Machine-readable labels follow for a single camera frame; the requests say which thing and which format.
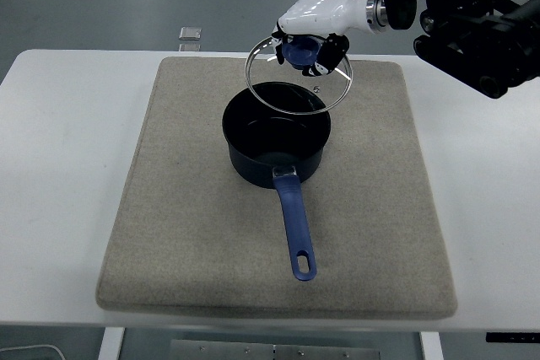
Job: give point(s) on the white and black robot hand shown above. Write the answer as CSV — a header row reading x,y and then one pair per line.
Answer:
x,y
325,12

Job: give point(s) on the glass pot lid blue knob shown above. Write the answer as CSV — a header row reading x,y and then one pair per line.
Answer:
x,y
295,94

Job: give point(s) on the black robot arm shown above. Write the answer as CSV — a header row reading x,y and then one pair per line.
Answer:
x,y
464,31

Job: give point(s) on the small silver floor plate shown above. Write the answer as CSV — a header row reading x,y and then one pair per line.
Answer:
x,y
190,33
190,47

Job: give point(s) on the beige fabric mat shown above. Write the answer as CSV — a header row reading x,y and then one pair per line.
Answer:
x,y
190,208

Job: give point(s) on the grey metal plate with screws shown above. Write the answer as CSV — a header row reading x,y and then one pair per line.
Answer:
x,y
274,351

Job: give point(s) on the white table leg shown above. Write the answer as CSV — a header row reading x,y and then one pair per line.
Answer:
x,y
110,345
431,347

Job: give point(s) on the black table control panel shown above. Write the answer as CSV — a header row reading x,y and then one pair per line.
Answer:
x,y
512,337

